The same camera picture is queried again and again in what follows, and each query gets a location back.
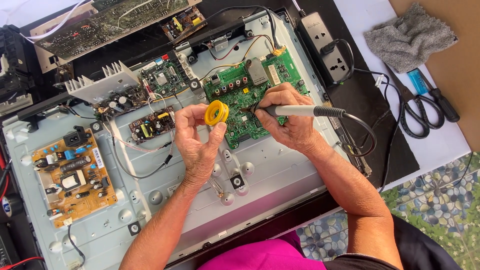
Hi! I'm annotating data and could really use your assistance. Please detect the person's left hand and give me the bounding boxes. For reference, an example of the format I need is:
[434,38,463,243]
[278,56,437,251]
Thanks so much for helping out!
[174,103,228,185]

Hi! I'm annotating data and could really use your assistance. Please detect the person's right hand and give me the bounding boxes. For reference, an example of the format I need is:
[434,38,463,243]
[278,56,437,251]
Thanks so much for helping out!
[254,82,328,155]

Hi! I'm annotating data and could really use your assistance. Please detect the grey soldering iron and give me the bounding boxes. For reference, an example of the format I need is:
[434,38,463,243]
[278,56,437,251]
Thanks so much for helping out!
[240,104,346,119]

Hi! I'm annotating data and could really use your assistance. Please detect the yellow solder wire spool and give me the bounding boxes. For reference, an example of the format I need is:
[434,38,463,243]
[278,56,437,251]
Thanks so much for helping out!
[204,100,230,127]

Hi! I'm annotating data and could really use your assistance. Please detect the small brown circuit board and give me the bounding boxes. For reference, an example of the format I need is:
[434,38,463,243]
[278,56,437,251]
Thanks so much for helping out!
[128,106,176,145]

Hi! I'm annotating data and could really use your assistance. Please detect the grey metal television back panel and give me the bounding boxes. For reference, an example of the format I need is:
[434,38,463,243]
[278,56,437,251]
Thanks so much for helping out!
[2,7,373,270]

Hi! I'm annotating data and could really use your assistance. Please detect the green main circuit board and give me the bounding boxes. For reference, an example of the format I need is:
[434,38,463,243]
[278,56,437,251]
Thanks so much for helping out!
[202,46,310,150]

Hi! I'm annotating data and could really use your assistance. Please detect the small green circuit board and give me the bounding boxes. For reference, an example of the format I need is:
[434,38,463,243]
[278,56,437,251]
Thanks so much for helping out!
[139,55,193,99]

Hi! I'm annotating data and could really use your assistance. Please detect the black mat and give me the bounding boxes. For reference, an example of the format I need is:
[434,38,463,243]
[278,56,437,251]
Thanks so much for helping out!
[285,0,421,188]

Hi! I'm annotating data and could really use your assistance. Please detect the black power strip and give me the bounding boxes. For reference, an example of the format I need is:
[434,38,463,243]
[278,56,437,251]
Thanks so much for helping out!
[296,11,355,85]

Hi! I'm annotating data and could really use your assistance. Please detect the circuit board with aluminium heatsink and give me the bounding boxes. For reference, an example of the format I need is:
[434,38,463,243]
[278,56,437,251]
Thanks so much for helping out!
[64,61,151,118]

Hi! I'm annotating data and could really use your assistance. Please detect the black scissors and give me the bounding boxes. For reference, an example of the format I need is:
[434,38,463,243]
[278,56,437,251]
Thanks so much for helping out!
[384,64,446,140]

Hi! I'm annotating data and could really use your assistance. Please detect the black speaker bar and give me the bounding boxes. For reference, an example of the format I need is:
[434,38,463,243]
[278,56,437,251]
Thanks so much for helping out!
[16,92,77,133]
[175,18,249,54]

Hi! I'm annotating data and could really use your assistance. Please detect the pink garment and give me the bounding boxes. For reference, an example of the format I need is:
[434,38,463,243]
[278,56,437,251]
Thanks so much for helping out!
[197,230,328,270]

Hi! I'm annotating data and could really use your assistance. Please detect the brown power supply board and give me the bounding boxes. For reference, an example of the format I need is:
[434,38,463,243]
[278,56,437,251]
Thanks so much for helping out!
[31,127,118,229]

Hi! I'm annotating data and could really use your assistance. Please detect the brown board with yellow parts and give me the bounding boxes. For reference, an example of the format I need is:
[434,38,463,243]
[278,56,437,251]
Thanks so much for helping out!
[160,5,208,43]

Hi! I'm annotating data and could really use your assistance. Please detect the blue transparent lighter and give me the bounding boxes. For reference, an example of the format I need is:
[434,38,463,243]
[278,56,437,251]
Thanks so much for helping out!
[406,68,430,97]

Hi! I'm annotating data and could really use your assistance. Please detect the grey cloth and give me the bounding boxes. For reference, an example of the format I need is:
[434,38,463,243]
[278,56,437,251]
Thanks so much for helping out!
[363,2,459,74]

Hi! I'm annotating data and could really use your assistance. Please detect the large dark circuit board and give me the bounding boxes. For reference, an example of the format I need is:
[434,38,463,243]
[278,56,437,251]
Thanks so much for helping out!
[29,0,203,74]

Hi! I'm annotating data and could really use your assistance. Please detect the black garment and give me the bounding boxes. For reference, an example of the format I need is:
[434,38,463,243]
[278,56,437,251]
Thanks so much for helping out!
[324,215,463,270]

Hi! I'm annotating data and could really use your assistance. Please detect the black tape roll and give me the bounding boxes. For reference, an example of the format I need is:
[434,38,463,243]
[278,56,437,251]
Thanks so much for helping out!
[0,193,24,223]

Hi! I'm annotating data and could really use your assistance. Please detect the black plastic device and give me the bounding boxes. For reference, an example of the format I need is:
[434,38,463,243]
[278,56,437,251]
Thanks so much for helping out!
[0,24,43,118]

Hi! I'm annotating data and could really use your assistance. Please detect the clear handled screwdriver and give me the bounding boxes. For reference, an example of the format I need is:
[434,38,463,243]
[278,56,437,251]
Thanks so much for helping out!
[206,176,225,199]

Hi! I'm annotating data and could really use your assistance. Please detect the black and white wire loop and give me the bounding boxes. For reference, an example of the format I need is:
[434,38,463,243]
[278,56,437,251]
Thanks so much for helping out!
[100,93,176,181]

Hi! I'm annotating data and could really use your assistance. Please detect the black soldering iron cable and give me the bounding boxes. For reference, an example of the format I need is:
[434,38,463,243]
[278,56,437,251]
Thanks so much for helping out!
[335,112,377,157]

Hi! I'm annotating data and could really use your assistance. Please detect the red and yellow wires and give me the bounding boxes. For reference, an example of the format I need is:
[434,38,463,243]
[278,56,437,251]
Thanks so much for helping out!
[200,34,280,82]

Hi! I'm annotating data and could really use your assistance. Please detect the black handled screwdriver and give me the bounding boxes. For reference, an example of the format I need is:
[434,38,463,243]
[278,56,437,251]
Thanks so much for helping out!
[416,67,461,124]

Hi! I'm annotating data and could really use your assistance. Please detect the black wire with white connector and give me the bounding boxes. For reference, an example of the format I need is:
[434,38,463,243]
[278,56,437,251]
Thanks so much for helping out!
[63,217,87,270]

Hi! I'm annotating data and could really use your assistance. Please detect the red wire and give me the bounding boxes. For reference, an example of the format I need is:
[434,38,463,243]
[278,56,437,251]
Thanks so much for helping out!
[0,256,46,270]

